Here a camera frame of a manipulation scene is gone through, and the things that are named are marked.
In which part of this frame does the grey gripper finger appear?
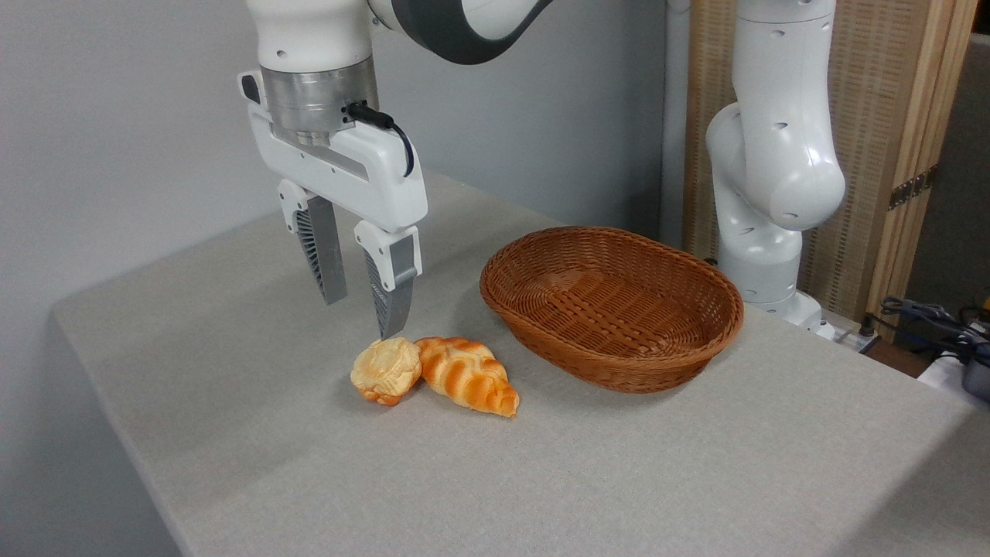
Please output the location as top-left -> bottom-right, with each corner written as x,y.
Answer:
353,220 -> 424,341
278,179 -> 349,306

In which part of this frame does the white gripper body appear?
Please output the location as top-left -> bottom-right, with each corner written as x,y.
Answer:
238,70 -> 429,234

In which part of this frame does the round pale bread roll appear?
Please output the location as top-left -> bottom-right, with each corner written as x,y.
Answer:
350,337 -> 424,407

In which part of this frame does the braided orange bread loaf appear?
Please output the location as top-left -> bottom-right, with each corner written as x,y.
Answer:
414,336 -> 521,419

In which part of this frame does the brown wicker basket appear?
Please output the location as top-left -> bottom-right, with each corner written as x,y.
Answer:
479,225 -> 746,395

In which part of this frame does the grey tablecloth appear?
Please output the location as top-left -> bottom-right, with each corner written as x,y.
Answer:
50,170 -> 990,557

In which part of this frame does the wooden folding screen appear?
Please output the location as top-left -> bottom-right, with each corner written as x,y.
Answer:
684,0 -> 980,341

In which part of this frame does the metal screen hinge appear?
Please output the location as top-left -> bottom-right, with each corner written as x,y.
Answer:
887,164 -> 939,212

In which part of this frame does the white sheet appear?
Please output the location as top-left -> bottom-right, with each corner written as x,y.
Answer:
916,350 -> 990,412

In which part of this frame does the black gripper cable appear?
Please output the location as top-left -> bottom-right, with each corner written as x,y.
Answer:
345,101 -> 416,178

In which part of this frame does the black cable bundle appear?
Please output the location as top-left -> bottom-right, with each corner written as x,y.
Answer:
864,296 -> 990,403

